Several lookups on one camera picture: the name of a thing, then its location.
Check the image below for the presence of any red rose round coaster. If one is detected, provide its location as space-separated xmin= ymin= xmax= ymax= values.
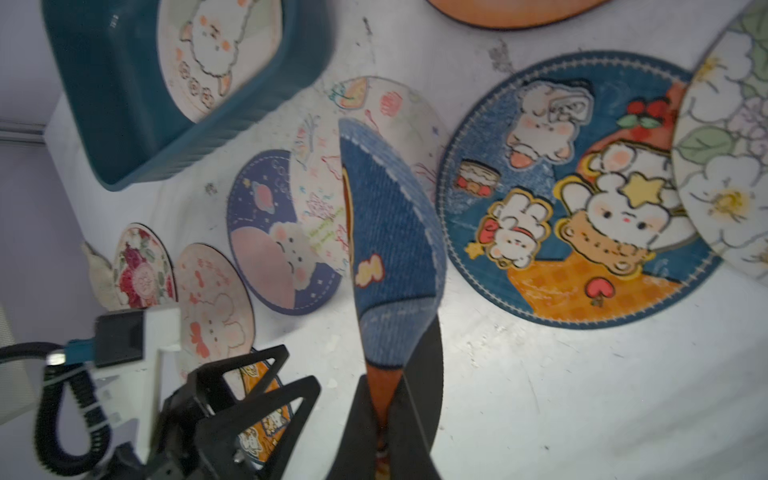
xmin=112 ymin=223 xmax=178 ymax=309

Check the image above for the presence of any green floral white coaster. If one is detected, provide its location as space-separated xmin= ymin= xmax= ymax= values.
xmin=672 ymin=1 xmax=767 ymax=284

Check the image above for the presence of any blue bears small coaster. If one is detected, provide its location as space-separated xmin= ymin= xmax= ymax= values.
xmin=338 ymin=118 xmax=447 ymax=429

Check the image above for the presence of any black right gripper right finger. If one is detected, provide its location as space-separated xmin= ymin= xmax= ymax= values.
xmin=388 ymin=375 xmax=441 ymax=480

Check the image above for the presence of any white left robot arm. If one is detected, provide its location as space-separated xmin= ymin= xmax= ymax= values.
xmin=1 ymin=305 xmax=320 ymax=479

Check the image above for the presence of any white butterfly round coaster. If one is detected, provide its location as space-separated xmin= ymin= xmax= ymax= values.
xmin=290 ymin=76 xmax=448 ymax=275

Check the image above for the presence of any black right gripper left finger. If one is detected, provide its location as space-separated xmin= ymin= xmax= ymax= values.
xmin=326 ymin=375 xmax=379 ymax=480

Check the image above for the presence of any purple planet round coaster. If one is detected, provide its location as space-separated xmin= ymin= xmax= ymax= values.
xmin=226 ymin=149 xmax=341 ymax=316

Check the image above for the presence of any yellow cat round coaster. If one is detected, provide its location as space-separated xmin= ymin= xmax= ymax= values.
xmin=226 ymin=360 xmax=293 ymax=470

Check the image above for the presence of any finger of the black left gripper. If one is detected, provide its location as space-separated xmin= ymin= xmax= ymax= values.
xmin=194 ymin=376 xmax=320 ymax=479
xmin=152 ymin=345 xmax=289 ymax=455

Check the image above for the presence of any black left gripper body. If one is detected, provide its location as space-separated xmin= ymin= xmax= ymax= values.
xmin=89 ymin=439 xmax=204 ymax=480

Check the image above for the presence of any teal storage box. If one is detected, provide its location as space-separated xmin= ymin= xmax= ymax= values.
xmin=41 ymin=1 xmax=333 ymax=191

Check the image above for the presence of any orange round coaster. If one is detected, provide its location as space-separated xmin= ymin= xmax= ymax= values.
xmin=428 ymin=0 xmax=606 ymax=30

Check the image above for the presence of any blue bears large coaster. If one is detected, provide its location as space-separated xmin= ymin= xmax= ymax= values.
xmin=436 ymin=51 xmax=720 ymax=329

